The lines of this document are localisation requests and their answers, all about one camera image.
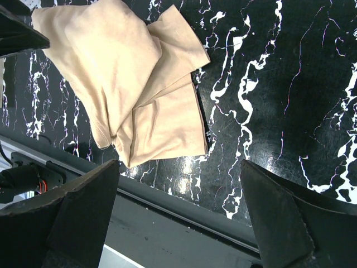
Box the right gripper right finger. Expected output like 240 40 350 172
240 160 356 267

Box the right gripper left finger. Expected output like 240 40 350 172
1 160 119 267

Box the black marble mat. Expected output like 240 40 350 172
0 0 357 227

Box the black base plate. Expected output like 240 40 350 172
6 137 262 267

